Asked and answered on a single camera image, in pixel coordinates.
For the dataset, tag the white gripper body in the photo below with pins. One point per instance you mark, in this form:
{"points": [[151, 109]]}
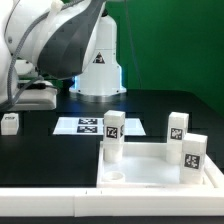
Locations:
{"points": [[40, 95]]}

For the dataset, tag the white square tabletop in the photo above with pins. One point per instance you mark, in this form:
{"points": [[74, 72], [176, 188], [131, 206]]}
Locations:
{"points": [[143, 165]]}

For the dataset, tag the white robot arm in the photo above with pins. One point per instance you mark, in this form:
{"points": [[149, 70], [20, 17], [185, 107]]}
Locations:
{"points": [[75, 40]]}

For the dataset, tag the paper sheet with tags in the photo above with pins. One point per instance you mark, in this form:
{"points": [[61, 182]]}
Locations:
{"points": [[94, 126]]}

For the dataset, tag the white L-shaped obstacle wall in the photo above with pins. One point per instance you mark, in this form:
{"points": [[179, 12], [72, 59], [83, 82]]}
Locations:
{"points": [[81, 202]]}

